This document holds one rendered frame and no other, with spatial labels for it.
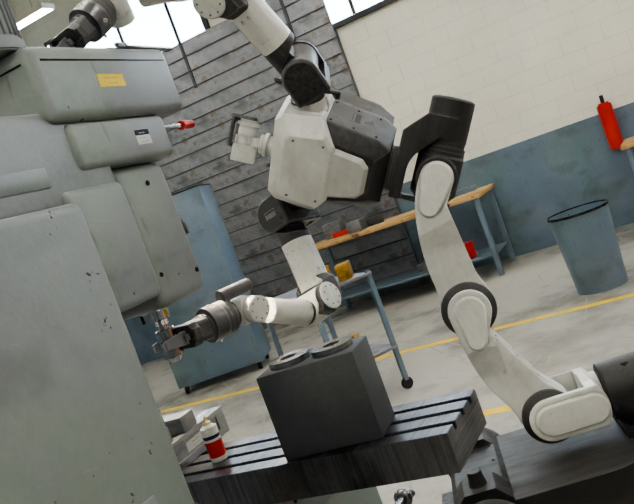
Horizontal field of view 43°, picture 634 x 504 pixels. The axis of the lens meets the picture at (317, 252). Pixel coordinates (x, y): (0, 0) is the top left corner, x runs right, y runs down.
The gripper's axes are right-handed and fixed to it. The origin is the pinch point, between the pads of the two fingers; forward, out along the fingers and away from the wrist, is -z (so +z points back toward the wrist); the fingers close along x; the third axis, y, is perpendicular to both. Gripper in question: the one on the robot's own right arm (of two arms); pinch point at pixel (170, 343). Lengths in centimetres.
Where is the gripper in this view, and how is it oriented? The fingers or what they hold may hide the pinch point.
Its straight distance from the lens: 189.9
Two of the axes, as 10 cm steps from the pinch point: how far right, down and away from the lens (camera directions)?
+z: 6.8, -3.1, 6.6
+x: 6.4, -1.8, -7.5
